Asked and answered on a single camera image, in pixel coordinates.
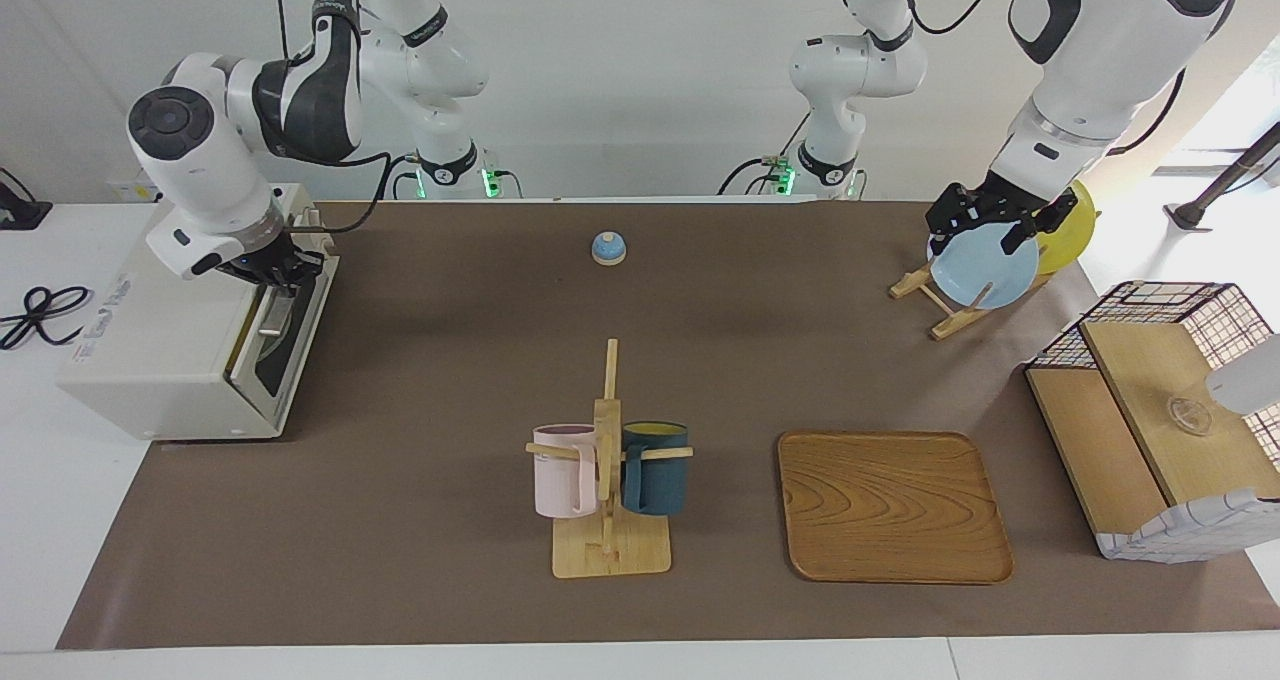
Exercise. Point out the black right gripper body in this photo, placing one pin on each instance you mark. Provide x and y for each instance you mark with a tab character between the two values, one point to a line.
275	263

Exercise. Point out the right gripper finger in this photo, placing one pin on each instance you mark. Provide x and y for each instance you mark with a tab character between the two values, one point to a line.
300	286

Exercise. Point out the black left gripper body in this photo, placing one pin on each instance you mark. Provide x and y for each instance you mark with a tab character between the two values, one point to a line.
990	205

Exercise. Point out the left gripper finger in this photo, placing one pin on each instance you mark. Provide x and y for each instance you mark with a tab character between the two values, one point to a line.
1020	236
940	242

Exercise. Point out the glass oven door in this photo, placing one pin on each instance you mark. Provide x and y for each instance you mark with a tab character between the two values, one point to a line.
285	350

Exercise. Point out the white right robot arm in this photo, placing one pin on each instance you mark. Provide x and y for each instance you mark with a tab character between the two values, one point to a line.
200	170

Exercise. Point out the cream toaster oven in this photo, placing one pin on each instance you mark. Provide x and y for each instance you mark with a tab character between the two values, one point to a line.
150	360

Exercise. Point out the light blue plate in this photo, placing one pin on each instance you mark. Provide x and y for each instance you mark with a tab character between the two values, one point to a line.
975	275

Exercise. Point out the yellow plate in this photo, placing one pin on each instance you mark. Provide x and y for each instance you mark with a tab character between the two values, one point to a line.
1072	235

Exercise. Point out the wooden plate rack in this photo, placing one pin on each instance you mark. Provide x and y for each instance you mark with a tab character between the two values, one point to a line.
950	322

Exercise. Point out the white power strip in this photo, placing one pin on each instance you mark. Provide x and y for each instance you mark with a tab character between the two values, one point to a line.
135	192

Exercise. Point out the black stand leg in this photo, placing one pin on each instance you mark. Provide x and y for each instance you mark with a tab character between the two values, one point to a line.
1225	175

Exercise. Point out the small clear glass item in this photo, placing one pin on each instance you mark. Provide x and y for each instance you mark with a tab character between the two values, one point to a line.
1190	416

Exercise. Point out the brown table mat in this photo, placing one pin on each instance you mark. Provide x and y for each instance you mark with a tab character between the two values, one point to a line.
400	520

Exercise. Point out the black clamp object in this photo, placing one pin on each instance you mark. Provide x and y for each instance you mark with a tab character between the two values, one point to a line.
20	212

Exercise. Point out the white rounded device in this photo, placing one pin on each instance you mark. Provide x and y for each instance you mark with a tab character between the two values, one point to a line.
1248	378

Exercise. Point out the wooden serving tray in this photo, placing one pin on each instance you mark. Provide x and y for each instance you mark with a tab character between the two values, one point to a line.
900	510

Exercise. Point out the pink mug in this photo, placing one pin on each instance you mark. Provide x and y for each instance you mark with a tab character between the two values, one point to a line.
562	475

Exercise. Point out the white checked cloth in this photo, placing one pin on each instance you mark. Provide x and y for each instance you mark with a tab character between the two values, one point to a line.
1200	532

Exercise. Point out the dark blue mug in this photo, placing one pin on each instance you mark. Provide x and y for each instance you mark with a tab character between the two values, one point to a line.
660	480

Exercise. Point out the wooden mug rack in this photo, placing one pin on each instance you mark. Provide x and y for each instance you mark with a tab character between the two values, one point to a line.
610	555

